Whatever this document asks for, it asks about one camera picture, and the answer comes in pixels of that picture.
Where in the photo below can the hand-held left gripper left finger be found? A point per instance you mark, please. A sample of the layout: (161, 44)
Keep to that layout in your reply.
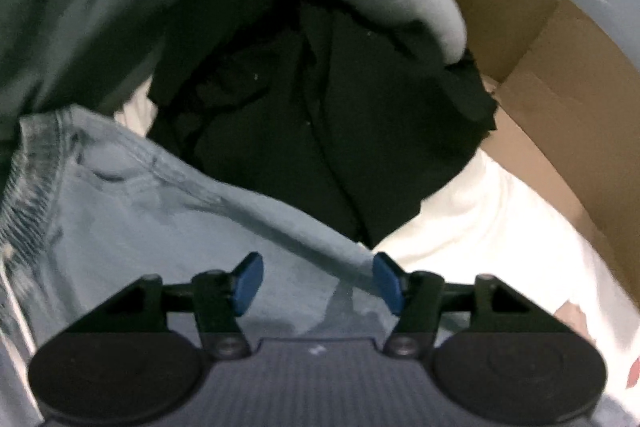
(247, 282)

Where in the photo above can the flattened cardboard sheet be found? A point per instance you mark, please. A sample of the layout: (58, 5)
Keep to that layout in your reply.
(565, 107)

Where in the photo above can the black garment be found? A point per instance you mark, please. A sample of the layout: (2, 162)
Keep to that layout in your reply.
(300, 132)

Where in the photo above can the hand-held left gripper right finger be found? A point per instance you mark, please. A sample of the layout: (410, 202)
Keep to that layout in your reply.
(390, 282)

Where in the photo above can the cream bear print blanket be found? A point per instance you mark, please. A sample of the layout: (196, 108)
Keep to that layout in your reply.
(500, 232)

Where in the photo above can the blue denim pants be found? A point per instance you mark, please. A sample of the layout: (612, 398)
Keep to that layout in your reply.
(150, 232)

